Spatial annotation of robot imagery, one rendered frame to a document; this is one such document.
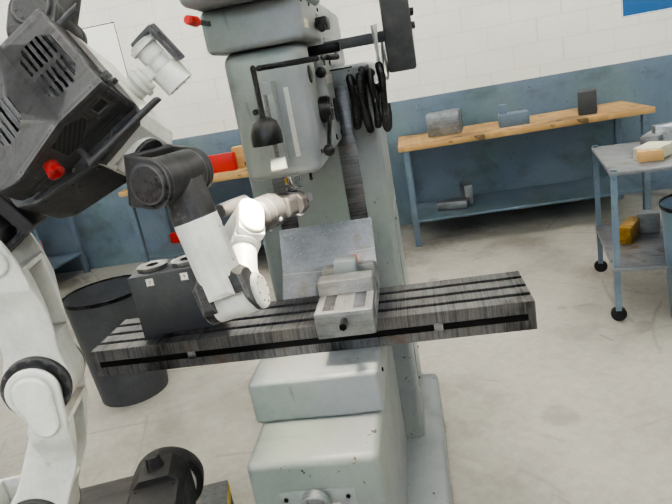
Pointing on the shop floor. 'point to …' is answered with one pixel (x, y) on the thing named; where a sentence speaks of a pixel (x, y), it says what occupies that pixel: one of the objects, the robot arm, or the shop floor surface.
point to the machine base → (429, 452)
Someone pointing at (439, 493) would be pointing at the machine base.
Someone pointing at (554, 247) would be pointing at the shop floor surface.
